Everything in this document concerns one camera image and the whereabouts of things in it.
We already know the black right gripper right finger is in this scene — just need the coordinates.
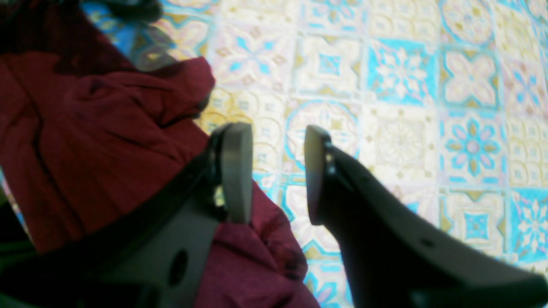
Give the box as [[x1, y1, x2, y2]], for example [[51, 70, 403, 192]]
[[304, 125, 548, 308]]

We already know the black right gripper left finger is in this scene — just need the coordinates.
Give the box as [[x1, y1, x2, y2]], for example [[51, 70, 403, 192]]
[[1, 122, 253, 308]]

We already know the dark red t-shirt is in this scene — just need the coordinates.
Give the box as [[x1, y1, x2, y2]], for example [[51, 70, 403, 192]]
[[0, 0, 320, 308]]

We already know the patterned colourful tablecloth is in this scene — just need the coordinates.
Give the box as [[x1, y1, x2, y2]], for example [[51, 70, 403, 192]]
[[0, 0, 548, 308]]

